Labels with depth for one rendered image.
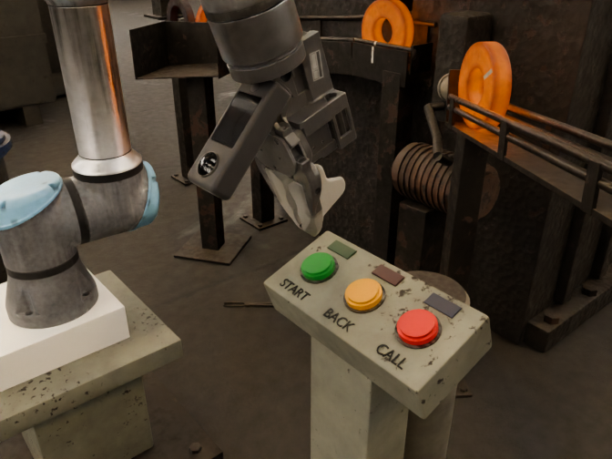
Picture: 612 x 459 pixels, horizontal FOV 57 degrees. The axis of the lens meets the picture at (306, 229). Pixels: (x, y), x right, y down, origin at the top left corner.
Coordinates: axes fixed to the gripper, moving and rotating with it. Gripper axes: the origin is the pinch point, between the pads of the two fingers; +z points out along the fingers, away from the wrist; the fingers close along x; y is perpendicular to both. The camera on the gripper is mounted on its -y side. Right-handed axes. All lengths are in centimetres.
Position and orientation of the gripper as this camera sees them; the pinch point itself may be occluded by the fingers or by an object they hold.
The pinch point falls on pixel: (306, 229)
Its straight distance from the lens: 62.2
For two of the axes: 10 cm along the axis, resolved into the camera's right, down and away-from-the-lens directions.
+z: 2.6, 7.4, 6.2
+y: 7.2, -5.8, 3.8
